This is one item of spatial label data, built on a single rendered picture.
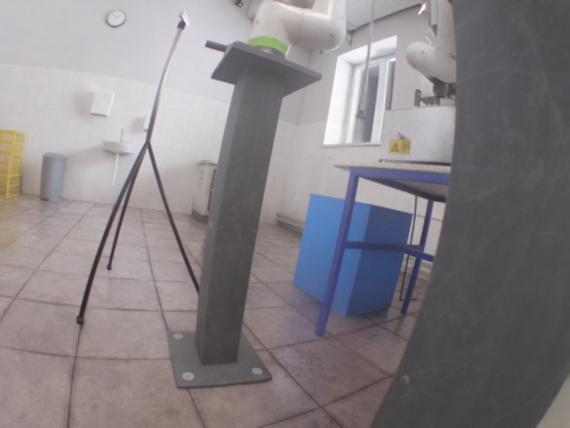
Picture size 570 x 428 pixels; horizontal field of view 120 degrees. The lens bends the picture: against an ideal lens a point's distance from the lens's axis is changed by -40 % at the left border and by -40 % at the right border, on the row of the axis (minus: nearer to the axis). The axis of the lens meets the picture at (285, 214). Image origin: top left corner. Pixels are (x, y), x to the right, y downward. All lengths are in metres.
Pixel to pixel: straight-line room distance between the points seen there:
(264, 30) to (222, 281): 0.73
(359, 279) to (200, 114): 3.49
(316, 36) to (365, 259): 1.04
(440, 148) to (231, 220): 0.77
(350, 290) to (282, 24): 1.20
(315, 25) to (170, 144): 3.49
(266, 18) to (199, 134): 3.47
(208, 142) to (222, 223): 3.57
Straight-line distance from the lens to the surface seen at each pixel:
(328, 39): 0.86
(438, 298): 0.20
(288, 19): 0.87
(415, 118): 1.16
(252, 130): 0.73
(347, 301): 1.43
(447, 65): 0.91
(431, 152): 1.07
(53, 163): 3.85
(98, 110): 4.08
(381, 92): 4.28
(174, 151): 4.13
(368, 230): 1.36
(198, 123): 4.23
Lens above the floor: 0.57
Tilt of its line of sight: 4 degrees down
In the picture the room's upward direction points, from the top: 11 degrees clockwise
